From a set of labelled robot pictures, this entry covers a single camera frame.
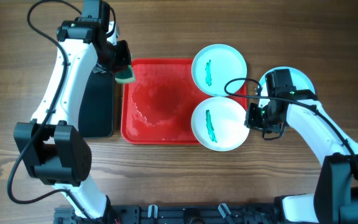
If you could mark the black tray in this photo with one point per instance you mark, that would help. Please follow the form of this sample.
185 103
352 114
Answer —
97 107

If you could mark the white plate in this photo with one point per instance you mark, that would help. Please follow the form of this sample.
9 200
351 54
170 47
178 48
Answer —
219 68
218 124

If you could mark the black mounting rail base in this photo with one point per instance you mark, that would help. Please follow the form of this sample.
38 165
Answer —
222 213

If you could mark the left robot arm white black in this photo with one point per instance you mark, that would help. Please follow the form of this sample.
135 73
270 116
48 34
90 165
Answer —
77 104

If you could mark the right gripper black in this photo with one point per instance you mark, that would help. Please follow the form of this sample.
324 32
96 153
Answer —
251 121

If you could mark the green yellow scrub sponge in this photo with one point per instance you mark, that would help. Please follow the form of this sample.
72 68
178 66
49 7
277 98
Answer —
124 76

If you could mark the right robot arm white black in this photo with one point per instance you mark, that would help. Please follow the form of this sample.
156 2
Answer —
335 199

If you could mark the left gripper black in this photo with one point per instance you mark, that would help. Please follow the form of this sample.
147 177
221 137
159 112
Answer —
122 60

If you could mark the red tray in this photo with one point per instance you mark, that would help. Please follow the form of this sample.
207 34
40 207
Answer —
157 107

